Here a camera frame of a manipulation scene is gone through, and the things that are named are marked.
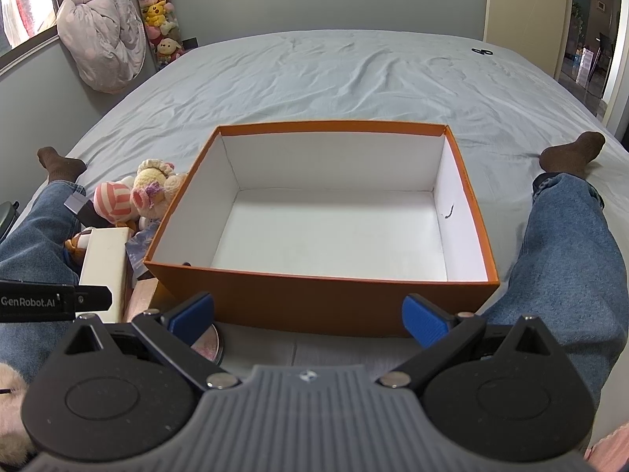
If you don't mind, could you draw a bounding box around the person's left brown sock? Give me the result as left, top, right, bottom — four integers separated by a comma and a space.
38, 146, 88, 184

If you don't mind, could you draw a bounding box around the white door frame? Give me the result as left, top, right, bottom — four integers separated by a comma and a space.
600, 0, 629, 139

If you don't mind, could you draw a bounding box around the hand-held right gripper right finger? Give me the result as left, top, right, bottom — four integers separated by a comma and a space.
376, 294, 558, 394

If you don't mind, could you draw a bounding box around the cream crocheted doll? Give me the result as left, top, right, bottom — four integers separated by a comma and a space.
132, 159, 190, 230

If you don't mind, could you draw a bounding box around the person's right jeans leg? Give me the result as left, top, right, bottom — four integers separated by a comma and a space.
484, 172, 629, 433

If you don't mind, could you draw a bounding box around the plush toys pile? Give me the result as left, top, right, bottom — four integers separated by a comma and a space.
126, 0, 188, 68

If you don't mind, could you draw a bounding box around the pale pink flat block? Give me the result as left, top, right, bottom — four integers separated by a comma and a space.
123, 278, 164, 323

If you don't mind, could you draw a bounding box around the pink shiny disc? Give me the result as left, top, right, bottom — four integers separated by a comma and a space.
189, 322, 226, 365

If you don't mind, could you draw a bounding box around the beige fluffy plush toy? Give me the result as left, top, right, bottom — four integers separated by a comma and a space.
0, 363, 36, 468

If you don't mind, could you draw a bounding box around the person's brown sock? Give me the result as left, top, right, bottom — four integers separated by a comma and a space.
539, 132, 607, 179
38, 146, 88, 184

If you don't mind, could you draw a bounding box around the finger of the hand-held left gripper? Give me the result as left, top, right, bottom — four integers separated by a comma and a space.
74, 285, 113, 314

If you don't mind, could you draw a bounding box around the white book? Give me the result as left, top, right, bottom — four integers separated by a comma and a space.
79, 227, 132, 323

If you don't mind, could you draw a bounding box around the cream door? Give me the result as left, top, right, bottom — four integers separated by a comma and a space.
484, 0, 574, 80

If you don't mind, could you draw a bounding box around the pink striped plush toy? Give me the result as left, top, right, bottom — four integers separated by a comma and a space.
93, 181, 136, 227

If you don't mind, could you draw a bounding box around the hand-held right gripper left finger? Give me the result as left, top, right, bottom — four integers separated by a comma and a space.
63, 291, 243, 394

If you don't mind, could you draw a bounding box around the orange brown plush toy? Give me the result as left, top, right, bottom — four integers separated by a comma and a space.
64, 229, 97, 264

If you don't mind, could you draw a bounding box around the window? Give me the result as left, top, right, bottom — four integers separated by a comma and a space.
0, 0, 66, 68

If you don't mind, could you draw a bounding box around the person's left jeans leg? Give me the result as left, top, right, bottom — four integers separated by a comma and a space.
0, 179, 88, 384

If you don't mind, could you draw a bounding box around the orange cardboard box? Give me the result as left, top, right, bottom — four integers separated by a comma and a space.
143, 124, 500, 339

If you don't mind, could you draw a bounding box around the small grey box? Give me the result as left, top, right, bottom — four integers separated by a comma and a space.
64, 192, 116, 229

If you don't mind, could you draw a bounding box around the person's right brown sock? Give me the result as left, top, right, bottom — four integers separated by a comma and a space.
539, 132, 607, 179

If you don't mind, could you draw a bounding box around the dark grey object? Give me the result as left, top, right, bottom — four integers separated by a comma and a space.
0, 201, 20, 245

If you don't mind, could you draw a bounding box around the person's jeans leg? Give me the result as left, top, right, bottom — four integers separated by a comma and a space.
0, 179, 88, 384
484, 172, 629, 433

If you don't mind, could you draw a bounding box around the pink cloth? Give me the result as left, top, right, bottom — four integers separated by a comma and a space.
585, 425, 629, 472

